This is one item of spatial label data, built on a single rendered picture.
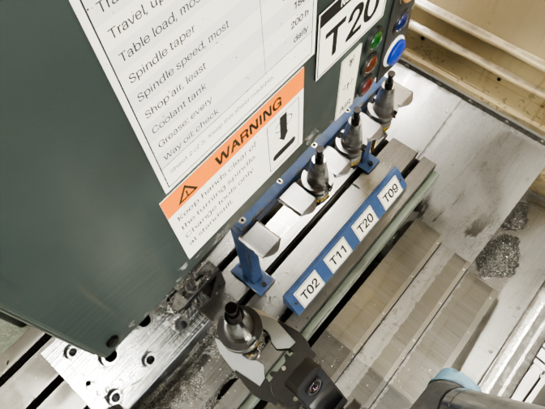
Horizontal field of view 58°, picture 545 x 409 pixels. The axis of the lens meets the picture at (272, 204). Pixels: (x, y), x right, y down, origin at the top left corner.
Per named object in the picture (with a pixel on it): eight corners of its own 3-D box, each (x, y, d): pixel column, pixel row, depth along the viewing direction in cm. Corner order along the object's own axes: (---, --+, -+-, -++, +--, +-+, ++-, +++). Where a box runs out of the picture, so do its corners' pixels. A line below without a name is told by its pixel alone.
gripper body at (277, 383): (262, 391, 74) (326, 449, 70) (259, 385, 66) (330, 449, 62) (294, 350, 76) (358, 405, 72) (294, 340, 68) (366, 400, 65)
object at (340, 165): (356, 164, 98) (356, 161, 98) (340, 182, 97) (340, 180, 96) (328, 145, 101) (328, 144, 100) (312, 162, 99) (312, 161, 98)
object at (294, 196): (322, 202, 95) (322, 200, 94) (305, 221, 93) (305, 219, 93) (293, 182, 97) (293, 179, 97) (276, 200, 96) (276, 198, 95)
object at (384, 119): (377, 97, 107) (379, 90, 104) (401, 112, 105) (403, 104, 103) (360, 116, 105) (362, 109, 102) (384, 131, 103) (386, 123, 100)
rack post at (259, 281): (275, 280, 120) (269, 232, 94) (260, 297, 119) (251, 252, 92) (245, 256, 123) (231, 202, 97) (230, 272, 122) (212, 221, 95)
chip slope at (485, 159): (521, 190, 160) (560, 145, 136) (400, 360, 137) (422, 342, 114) (308, 61, 188) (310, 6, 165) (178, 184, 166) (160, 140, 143)
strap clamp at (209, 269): (225, 282, 121) (216, 261, 107) (187, 324, 116) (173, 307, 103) (216, 274, 122) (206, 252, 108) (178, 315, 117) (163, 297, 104)
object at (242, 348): (243, 301, 72) (242, 296, 70) (272, 331, 70) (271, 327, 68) (210, 331, 70) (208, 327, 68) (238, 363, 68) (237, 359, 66)
